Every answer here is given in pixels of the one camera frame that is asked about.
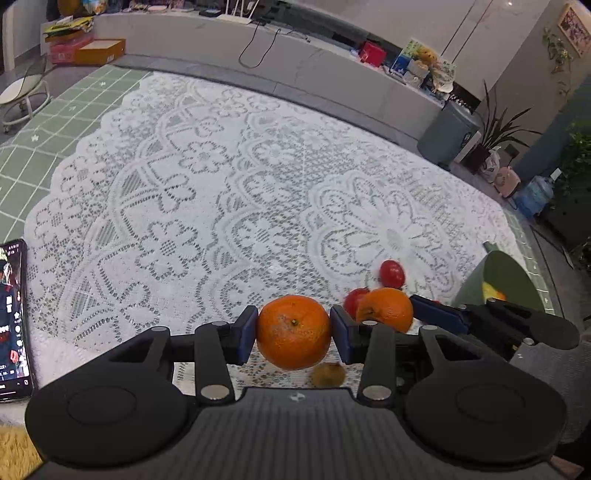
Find grey drawer cabinet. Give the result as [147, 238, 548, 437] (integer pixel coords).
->
[545, 180, 591, 252]

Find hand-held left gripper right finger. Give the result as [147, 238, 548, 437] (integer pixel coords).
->
[330, 305, 504, 408]

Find black hanging cable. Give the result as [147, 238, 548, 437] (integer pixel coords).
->
[239, 21, 273, 70]

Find yellow plush blanket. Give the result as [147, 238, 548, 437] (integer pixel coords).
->
[0, 425, 43, 480]

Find framed wall picture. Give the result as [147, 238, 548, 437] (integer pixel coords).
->
[557, 2, 591, 57]

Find orange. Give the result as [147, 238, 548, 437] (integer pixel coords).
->
[256, 295, 333, 371]
[355, 287, 415, 334]

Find green climbing plant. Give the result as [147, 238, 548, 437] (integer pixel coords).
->
[554, 120, 591, 195]

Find white lace tablecloth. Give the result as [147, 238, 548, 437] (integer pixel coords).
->
[23, 69, 532, 384]

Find black smartphone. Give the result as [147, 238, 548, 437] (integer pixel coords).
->
[0, 239, 34, 404]

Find green colander bowl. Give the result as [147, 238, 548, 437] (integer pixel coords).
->
[450, 241, 544, 315]

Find grey pedal trash can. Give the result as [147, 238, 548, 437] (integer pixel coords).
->
[417, 100, 483, 169]

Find white router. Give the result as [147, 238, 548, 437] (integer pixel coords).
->
[217, 0, 259, 25]

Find stack of yellow-green papers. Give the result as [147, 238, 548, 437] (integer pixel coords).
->
[42, 16, 95, 35]

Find small red fruit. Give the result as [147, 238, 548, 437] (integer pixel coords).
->
[379, 260, 407, 288]
[343, 288, 370, 318]

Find white television console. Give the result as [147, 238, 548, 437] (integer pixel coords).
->
[92, 9, 462, 158]

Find white plastic bag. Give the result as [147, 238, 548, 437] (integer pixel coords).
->
[480, 148, 502, 183]

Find red box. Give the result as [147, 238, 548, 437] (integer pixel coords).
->
[359, 41, 387, 68]

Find white round stool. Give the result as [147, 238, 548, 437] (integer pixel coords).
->
[0, 76, 51, 134]

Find green checked tablecloth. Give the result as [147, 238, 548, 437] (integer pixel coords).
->
[0, 65, 555, 315]

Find colourful picture board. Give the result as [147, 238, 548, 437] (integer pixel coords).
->
[392, 39, 458, 88]

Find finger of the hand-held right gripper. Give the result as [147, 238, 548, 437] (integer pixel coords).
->
[410, 294, 581, 361]

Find pink box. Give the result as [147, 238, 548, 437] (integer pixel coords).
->
[50, 37, 95, 64]

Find blue water jug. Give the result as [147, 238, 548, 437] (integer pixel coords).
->
[513, 175, 555, 217]

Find yellow plush toy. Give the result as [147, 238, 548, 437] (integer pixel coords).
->
[406, 46, 439, 86]

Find hanging wall vine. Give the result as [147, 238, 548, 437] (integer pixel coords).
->
[542, 28, 573, 100]

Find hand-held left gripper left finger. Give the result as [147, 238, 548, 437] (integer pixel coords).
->
[92, 305, 259, 406]

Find brown kiwi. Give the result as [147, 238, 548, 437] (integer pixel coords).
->
[310, 362, 346, 388]

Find orange cardboard box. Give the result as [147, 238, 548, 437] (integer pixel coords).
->
[74, 39, 126, 66]

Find red-green mango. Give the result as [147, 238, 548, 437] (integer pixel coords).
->
[480, 281, 508, 303]

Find pink fan heater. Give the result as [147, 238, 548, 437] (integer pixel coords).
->
[493, 166, 520, 198]

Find long-leaved potted plant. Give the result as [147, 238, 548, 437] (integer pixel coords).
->
[462, 80, 541, 174]

